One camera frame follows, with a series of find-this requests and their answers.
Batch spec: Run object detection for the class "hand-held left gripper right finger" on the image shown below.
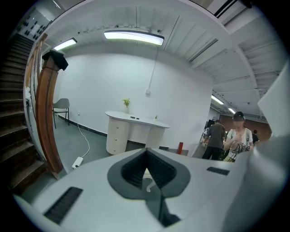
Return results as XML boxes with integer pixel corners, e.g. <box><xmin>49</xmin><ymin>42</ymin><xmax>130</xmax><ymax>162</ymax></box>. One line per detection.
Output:
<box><xmin>146</xmin><ymin>133</ymin><xmax>290</xmax><ymax>232</ymax></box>

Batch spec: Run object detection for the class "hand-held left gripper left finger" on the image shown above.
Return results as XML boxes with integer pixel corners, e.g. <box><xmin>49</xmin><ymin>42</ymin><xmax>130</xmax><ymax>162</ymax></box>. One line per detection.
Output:
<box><xmin>13</xmin><ymin>148</ymin><xmax>166</xmax><ymax>232</ymax></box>

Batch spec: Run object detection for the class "white power strip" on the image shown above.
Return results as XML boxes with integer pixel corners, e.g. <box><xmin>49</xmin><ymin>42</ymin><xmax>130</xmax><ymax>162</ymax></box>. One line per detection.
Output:
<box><xmin>72</xmin><ymin>156</ymin><xmax>85</xmax><ymax>169</ymax></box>

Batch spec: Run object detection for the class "grey chair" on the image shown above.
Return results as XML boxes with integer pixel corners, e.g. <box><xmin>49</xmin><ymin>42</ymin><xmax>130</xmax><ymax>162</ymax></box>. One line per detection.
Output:
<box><xmin>52</xmin><ymin>98</ymin><xmax>70</xmax><ymax>130</ymax></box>

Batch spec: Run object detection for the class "dark wooden chair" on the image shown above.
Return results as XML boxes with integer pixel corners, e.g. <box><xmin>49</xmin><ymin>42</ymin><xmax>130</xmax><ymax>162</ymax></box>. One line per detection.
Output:
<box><xmin>0</xmin><ymin>33</ymin><xmax>67</xmax><ymax>196</ymax></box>

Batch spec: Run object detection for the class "vase with yellow flowers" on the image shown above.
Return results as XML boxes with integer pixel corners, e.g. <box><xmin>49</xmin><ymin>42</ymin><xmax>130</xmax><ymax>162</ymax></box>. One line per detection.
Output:
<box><xmin>122</xmin><ymin>97</ymin><xmax>131</xmax><ymax>114</ymax></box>

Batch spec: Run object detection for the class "black cloth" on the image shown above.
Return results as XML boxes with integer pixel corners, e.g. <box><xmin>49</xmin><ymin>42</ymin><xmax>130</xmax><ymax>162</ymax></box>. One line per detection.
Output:
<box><xmin>42</xmin><ymin>50</ymin><xmax>69</xmax><ymax>71</ymax></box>

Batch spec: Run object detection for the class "long ceiling lamp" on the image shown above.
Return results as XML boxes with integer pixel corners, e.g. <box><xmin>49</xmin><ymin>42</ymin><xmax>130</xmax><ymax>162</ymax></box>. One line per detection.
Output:
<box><xmin>103</xmin><ymin>30</ymin><xmax>165</xmax><ymax>46</ymax></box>
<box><xmin>53</xmin><ymin>38</ymin><xmax>78</xmax><ymax>51</ymax></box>

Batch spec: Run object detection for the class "white power cable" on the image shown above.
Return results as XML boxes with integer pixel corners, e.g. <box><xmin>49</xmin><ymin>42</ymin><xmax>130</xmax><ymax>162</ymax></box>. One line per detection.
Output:
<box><xmin>77</xmin><ymin>123</ymin><xmax>91</xmax><ymax>160</ymax></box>

